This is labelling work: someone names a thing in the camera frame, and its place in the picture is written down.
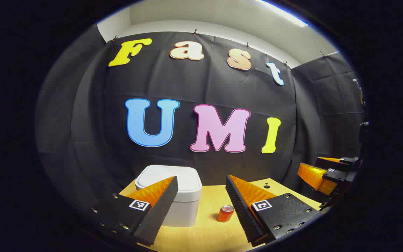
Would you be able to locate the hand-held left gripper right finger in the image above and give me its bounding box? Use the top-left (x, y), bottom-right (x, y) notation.
top-left (225, 175), bottom-right (323, 247)

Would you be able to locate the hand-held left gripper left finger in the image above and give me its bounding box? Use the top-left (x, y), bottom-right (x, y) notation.
top-left (90, 176), bottom-right (178, 246)

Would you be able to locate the red pop can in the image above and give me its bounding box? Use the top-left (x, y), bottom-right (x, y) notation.
top-left (217, 205), bottom-right (235, 223)

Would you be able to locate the white desktop garbage bin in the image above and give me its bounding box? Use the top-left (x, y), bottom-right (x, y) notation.
top-left (135, 165), bottom-right (203, 227)

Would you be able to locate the wooden desktop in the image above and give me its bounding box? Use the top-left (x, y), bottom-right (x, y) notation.
top-left (118, 178), bottom-right (323, 252)

